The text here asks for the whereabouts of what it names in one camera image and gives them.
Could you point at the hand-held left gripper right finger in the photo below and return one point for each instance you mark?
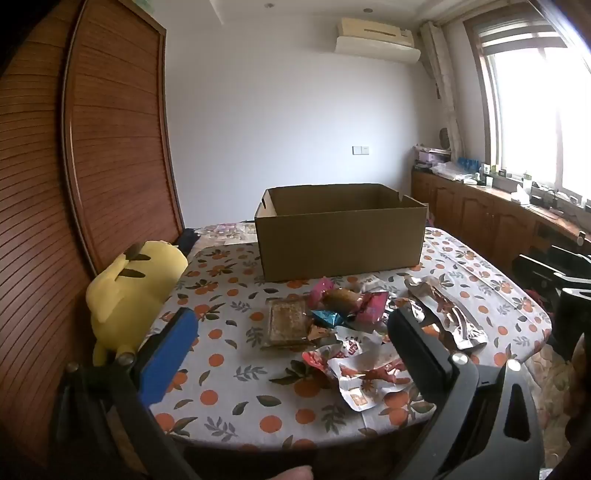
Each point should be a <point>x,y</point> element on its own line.
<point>418,348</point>

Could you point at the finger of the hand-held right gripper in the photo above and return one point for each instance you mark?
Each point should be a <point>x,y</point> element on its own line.
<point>535,272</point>

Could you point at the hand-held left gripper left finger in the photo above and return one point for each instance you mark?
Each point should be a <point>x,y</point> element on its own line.
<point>170,357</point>

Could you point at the pink drumstick packet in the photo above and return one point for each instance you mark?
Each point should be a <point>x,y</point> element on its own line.
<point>341,297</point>

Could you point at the clear brown cake packet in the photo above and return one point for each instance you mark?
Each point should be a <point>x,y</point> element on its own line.
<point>286,323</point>

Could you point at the brown cardboard box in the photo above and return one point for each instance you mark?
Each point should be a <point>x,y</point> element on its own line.
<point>341,240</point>

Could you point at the person's left hand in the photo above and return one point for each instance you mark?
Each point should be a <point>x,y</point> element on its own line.
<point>293,473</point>

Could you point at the silver foil snack packet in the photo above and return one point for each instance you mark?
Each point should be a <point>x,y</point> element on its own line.
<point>445,314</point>

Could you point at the red white snack packet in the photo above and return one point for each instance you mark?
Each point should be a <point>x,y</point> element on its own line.
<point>351,347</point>
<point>374,376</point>

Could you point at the pink foil snack packet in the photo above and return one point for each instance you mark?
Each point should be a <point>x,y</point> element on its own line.
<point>375,308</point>

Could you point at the floral beige cloth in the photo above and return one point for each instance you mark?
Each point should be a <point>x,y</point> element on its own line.
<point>554,383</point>

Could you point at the orange print tablecloth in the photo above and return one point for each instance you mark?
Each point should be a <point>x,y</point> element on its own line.
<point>231,332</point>

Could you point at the yellow plush toy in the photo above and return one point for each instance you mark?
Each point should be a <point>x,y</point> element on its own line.
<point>129,286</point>

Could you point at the wooden side cabinet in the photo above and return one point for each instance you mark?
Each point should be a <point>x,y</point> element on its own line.
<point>466,212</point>

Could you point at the blue foil wrapper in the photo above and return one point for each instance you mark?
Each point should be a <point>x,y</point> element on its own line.
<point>328,318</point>

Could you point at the golden brown wrapper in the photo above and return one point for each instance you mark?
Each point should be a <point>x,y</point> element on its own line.
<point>321,332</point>

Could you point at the black cloth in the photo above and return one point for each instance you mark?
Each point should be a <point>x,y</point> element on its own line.
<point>189,240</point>

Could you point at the white plastic bag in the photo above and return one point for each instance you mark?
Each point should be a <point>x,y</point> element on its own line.
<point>452,170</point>

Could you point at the purple box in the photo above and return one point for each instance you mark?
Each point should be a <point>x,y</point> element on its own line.
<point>433,157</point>

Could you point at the window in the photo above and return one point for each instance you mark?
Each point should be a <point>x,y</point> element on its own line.
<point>535,101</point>

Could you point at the wooden slatted wardrobe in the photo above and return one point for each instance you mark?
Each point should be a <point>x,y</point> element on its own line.
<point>69,184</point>

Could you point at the white curtain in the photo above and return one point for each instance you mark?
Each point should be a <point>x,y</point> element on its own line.
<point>443,78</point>

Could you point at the white air conditioner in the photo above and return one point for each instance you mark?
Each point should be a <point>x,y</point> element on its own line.
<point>376,44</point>

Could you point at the white wall switch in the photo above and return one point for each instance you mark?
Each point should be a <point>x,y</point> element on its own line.
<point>360,150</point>

